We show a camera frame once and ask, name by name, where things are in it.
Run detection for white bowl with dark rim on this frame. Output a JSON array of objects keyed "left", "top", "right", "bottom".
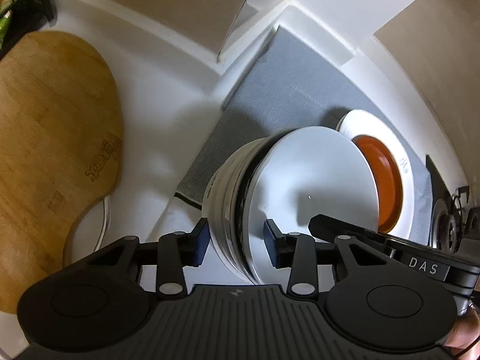
[{"left": 202, "top": 138, "right": 264, "bottom": 283}]

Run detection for cream white bowl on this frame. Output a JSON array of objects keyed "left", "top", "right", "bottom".
[{"left": 241, "top": 126, "right": 379, "bottom": 285}]

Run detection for person's hand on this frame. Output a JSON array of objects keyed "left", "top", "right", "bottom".
[{"left": 444, "top": 302, "right": 480, "bottom": 360}]

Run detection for black gas stove top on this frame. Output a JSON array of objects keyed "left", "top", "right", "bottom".
[{"left": 425, "top": 155, "right": 479, "bottom": 260}]

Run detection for brown round plate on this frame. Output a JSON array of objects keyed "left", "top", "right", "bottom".
[{"left": 353, "top": 135, "right": 403, "bottom": 234}]

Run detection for white plate with floral print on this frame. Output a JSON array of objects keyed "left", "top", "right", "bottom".
[{"left": 336, "top": 110, "right": 414, "bottom": 239}]

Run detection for wooden cutting board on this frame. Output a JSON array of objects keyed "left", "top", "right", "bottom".
[{"left": 1, "top": 31, "right": 124, "bottom": 314}]

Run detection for grey dish mat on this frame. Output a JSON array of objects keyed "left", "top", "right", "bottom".
[{"left": 175, "top": 28, "right": 433, "bottom": 245}]

